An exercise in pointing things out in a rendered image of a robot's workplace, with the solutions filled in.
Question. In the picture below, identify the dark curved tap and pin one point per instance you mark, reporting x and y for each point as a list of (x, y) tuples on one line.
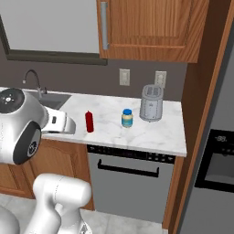
[(35, 79)]

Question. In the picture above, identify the dark framed window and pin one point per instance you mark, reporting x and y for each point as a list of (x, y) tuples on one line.
[(45, 30)]

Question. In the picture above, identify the mayonnaise jar with blue lid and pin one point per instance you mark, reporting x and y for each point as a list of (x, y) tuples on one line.
[(127, 119)]

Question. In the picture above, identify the white wall socket plate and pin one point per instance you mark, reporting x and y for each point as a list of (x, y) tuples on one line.
[(160, 79)]

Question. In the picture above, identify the silver toaster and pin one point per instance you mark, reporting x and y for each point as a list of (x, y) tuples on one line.
[(151, 105)]

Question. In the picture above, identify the red ketchup bottle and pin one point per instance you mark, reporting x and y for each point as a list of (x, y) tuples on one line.
[(89, 122)]

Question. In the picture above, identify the grey dishwasher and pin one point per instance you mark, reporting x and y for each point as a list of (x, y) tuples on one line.
[(131, 186)]

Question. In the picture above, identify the grey fridge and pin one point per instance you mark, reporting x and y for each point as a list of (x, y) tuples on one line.
[(213, 146)]

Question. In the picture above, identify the wooden base cupboard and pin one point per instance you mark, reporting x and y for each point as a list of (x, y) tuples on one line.
[(58, 167)]

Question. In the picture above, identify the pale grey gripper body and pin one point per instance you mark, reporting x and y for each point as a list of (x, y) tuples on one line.
[(67, 124)]

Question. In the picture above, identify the white wall switch plate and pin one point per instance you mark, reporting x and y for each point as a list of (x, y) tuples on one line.
[(124, 76)]

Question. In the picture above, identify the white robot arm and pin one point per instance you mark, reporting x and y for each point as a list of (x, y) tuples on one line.
[(18, 122)]

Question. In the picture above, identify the steel sink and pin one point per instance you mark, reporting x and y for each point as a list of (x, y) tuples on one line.
[(51, 99)]

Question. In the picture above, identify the wooden wall cupboard door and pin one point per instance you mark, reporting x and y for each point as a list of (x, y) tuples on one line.
[(152, 27)]

